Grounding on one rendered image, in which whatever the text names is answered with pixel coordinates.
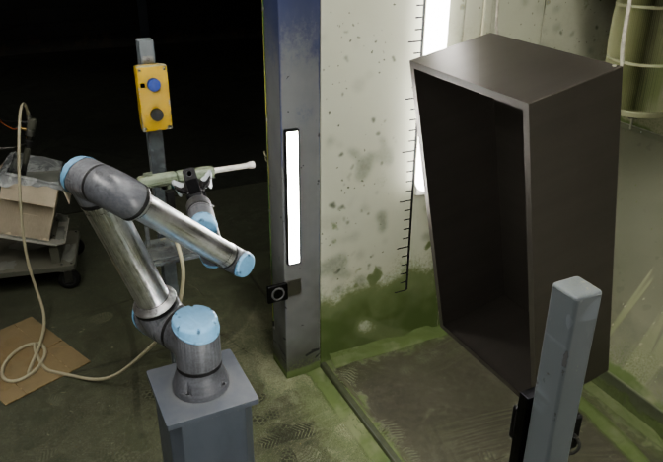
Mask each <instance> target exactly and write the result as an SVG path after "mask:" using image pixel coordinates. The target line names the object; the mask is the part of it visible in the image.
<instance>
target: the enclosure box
mask: <svg viewBox="0 0 663 462"><path fill-rule="evenodd" d="M612 65H613V64H612V63H608V62H604V61H600V60H596V59H593V58H589V57H585V56H581V55H577V54H573V53H569V52H565V51H561V50H557V49H554V48H550V47H546V46H542V45H538V44H534V43H530V42H526V41H522V40H518V39H515V38H509V37H505V36H501V35H497V34H493V33H489V34H486V35H483V36H480V37H477V38H472V39H469V40H466V41H463V42H460V43H458V44H455V45H452V46H449V47H446V48H443V49H440V50H437V51H434V52H431V53H428V54H426V55H423V56H420V57H418V58H415V59H412V60H410V61H409V66H410V75H411V83H412V91H413V99H414V108H415V116H416V125H417V134H418V142H419V151H420V159H421V168H422V177H423V184H424V193H425V201H426V210H427V219H428V227H429V236H430V244H431V253H432V261H433V269H434V278H435V286H436V295H437V303H438V312H439V321H440V327H441V328H442V329H443V330H444V331H445V332H446V333H447V334H449V335H450V336H451V337H452V338H453V339H454V340H455V341H456V342H458V343H459V344H460V345H461V346H462V347H463V348H464V349H466V350H467V351H468V352H469V353H470V354H471V355H472V356H473V357H475V358H476V359H477V360H478V361H479V362H480V363H481V364H482V365H483V366H485V367H486V368H487V369H488V370H489V371H490V372H491V373H492V374H494V375H495V376H496V377H497V378H498V379H499V380H500V381H501V382H503V383H504V384H505V385H506V386H507V387H508V388H509V389H510V390H512V391H513V392H514V393H515V394H516V395H517V396H518V397H519V394H520V392H521V391H524V390H527V389H530V388H532V387H535V386H536V382H537V376H538V370H539V364H540V358H541V352H542V346H543V340H544V334H545V328H546V322H547V317H548V312H549V306H550V300H551V294H552V288H553V284H554V283H555V282H557V281H560V280H564V279H567V278H571V277H574V276H579V277H581V278H583V279H584V280H586V281H588V282H589V283H591V284H592V285H594V286H596V287H597V288H599V289H601V291H602V297H601V302H600V307H599V312H598V316H597V321H596V326H595V331H594V336H593V341H592V345H591V350H590V355H589V359H588V364H587V369H586V374H585V379H584V384H586V383H588V382H589V381H591V380H593V379H594V378H596V377H598V376H600V375H601V374H603V373H605V372H606V371H608V370H609V350H610V331H611V310H612V289H613V268H614V248H615V228H616V207H617V186H618V166H619V145H620V125H621V104H622V83H623V67H622V66H619V65H617V66H616V67H613V66H612ZM584 384H583V385H584Z"/></svg>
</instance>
